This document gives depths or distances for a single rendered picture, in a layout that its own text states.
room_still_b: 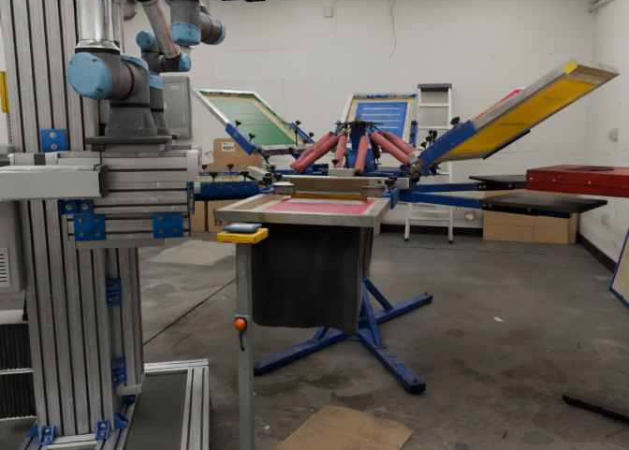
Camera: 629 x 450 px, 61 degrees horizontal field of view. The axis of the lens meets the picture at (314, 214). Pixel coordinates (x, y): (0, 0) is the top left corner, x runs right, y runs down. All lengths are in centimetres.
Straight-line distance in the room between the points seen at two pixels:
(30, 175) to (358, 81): 535
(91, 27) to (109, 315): 97
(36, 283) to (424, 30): 539
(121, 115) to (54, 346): 84
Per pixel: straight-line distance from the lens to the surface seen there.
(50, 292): 201
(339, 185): 243
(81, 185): 159
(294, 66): 681
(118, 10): 232
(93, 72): 157
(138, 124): 168
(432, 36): 660
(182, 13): 149
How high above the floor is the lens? 129
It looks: 9 degrees down
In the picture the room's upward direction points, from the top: straight up
